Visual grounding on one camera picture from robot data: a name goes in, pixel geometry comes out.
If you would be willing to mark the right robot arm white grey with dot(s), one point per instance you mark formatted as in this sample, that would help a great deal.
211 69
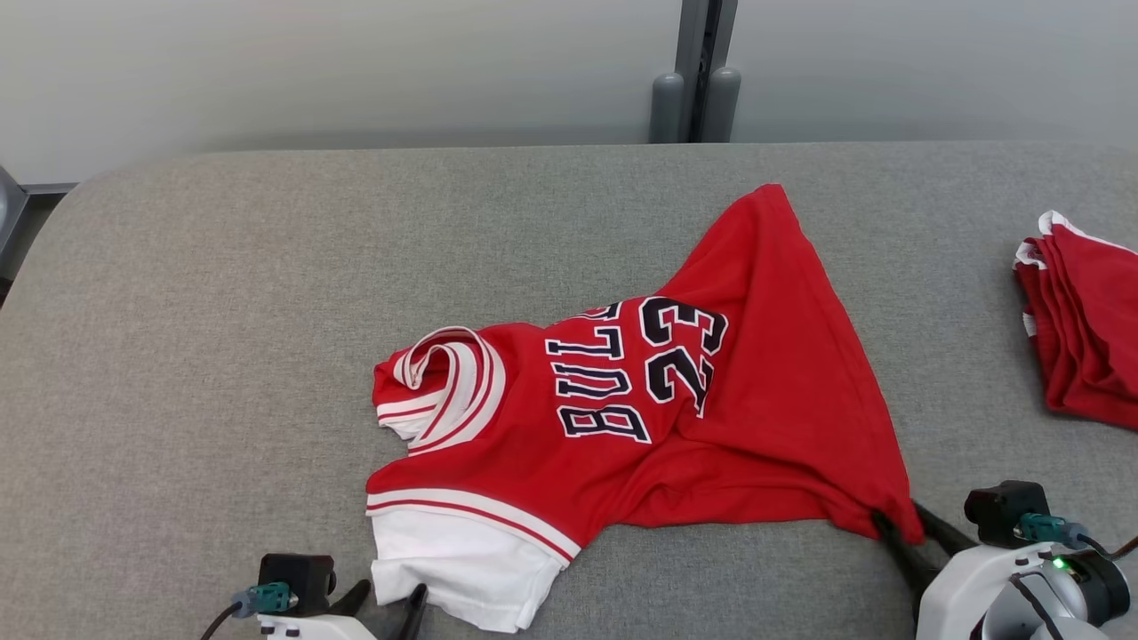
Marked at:
1058 604

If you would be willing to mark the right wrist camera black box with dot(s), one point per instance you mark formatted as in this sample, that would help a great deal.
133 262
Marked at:
1000 511

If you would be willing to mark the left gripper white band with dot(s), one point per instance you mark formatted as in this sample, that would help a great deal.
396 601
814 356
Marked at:
311 628

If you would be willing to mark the grey metal partition leg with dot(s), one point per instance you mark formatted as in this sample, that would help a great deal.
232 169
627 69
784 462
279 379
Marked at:
9 213

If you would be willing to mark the grey partition post with feet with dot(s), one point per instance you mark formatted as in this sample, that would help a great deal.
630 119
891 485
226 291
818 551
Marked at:
698 80

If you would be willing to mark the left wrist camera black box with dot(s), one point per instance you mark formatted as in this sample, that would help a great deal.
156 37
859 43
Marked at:
298 578

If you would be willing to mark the red shorts white trim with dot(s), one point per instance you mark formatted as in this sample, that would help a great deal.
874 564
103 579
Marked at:
1089 329

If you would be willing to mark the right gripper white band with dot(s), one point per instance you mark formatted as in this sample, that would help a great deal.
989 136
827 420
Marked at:
960 596

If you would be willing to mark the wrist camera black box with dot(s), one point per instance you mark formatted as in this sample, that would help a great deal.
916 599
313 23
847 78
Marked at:
1000 511
298 578

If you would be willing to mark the red jersey white sleeves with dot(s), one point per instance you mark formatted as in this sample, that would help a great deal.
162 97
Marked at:
756 400

